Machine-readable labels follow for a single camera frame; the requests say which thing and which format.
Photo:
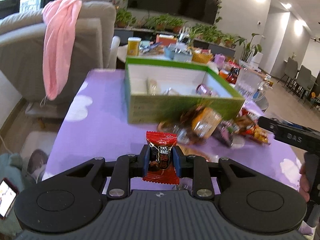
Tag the smartphone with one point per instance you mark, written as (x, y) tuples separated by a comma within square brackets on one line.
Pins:
[(7, 197)]

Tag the green cardboard box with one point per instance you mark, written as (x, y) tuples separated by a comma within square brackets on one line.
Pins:
[(150, 110)]

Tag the grey armchair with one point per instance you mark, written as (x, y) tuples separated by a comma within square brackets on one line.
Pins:
[(25, 42)]

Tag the glass pitcher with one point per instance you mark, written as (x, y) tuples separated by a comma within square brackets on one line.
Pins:
[(246, 82)]

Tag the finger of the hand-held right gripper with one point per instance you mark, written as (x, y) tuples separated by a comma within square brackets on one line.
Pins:
[(267, 124)]

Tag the grey slipper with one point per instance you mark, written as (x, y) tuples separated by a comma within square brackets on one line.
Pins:
[(37, 160)]

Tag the beige footstool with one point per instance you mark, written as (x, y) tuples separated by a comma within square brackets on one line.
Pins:
[(37, 140)]

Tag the dark red snack bag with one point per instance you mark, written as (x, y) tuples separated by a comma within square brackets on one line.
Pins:
[(233, 75)]

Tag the pile of snack packets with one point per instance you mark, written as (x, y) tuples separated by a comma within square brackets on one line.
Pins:
[(205, 125)]

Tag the yellow woven basket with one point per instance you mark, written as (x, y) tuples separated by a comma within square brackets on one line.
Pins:
[(201, 58)]

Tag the pink towel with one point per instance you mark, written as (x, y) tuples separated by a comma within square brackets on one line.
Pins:
[(57, 55)]

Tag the row of potted plants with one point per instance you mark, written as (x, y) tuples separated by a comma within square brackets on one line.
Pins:
[(162, 21)]

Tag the large leafy floor plant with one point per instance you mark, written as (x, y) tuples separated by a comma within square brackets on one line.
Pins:
[(247, 47)]

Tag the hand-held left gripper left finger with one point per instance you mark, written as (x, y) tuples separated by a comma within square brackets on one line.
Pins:
[(145, 160)]

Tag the white round coffee table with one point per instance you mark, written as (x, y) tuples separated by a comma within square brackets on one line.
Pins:
[(121, 53)]

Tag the white plant stand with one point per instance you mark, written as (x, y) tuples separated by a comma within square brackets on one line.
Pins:
[(257, 60)]

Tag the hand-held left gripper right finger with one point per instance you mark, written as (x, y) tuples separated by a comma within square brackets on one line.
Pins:
[(177, 161)]

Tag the orange tissue box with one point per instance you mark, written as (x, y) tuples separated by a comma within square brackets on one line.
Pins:
[(163, 40)]

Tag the person's teal clothed leg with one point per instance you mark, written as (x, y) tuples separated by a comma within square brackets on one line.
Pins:
[(12, 165)]

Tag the grey dining chair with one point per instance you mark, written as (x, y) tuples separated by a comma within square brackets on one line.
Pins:
[(303, 77), (290, 67), (315, 87)]

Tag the dark round side table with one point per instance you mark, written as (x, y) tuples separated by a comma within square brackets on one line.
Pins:
[(262, 105)]

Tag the green plant in vase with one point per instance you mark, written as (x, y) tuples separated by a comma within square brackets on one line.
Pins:
[(195, 33)]

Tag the pink gift bag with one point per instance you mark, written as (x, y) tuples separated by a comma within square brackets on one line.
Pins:
[(220, 58)]

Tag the yellow canister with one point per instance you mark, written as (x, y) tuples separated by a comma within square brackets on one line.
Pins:
[(133, 47)]

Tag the blue plastic basket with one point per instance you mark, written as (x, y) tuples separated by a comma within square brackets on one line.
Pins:
[(178, 55)]

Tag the silver snack bag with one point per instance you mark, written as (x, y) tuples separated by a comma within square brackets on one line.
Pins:
[(171, 91)]

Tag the red candy wrapper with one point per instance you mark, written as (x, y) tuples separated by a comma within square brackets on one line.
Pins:
[(160, 140)]

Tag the person's right hand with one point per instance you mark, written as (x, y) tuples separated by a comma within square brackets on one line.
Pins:
[(303, 185)]

